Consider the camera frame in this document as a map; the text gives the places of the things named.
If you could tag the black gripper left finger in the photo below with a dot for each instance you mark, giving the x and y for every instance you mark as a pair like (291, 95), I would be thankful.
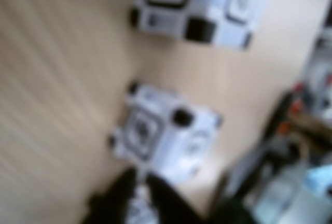
(111, 203)

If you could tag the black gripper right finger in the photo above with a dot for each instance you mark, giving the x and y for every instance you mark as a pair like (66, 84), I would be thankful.
(171, 206)

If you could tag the white cube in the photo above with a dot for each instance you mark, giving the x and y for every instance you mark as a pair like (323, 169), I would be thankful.
(166, 143)
(141, 204)
(168, 14)

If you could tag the white cube, paperclip-like symbol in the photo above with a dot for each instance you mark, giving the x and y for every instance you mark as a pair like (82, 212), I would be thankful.
(141, 204)

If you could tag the light blue packet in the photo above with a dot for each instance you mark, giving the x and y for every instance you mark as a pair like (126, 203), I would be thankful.
(320, 178)

